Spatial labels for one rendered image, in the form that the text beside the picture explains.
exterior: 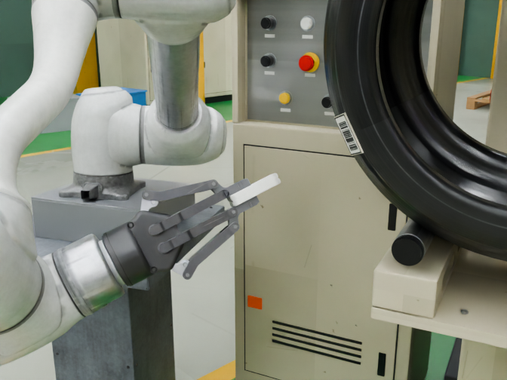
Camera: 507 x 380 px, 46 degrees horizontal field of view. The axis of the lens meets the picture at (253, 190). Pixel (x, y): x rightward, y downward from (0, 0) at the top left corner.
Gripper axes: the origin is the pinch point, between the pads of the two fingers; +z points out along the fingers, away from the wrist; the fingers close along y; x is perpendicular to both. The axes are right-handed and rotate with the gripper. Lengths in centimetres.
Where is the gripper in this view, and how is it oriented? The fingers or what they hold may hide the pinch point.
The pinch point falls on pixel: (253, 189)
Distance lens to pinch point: 79.1
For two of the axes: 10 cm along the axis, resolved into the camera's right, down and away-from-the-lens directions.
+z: 8.7, -4.5, 2.0
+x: 2.0, -0.5, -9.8
